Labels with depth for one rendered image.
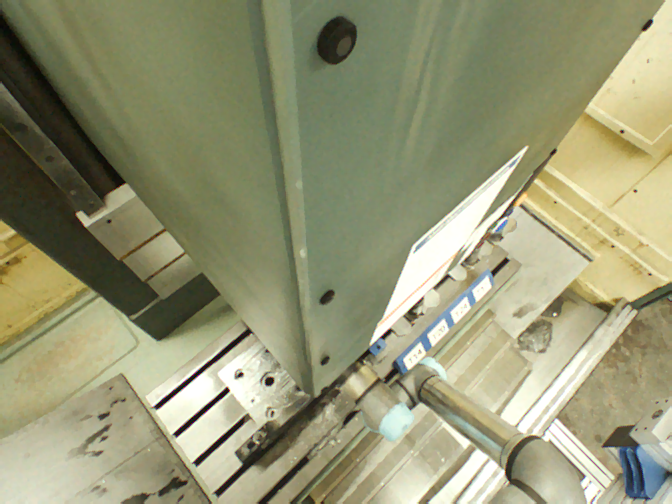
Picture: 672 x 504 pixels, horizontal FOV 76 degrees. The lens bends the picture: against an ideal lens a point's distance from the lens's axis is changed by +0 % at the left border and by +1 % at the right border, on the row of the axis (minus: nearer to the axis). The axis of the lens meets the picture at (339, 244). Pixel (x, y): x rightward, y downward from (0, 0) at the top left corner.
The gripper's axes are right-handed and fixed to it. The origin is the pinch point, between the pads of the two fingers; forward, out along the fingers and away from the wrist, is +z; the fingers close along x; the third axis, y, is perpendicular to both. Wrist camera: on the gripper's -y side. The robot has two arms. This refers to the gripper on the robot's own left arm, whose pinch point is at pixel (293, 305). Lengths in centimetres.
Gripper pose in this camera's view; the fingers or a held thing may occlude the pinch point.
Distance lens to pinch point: 100.1
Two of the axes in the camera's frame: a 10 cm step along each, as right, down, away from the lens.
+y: -0.4, 4.5, 8.9
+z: -6.8, -6.7, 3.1
